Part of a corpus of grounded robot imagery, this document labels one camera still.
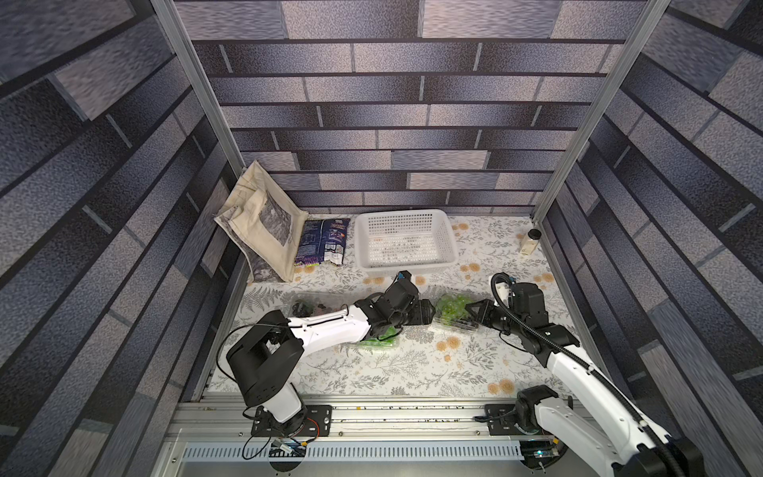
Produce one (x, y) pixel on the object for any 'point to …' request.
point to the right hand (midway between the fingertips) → (464, 305)
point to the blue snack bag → (322, 240)
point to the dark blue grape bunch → (301, 308)
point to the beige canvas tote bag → (265, 222)
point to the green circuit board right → (539, 454)
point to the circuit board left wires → (288, 447)
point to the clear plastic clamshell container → (324, 302)
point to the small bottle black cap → (531, 241)
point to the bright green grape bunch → (386, 333)
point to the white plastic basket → (390, 240)
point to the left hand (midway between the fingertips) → (430, 311)
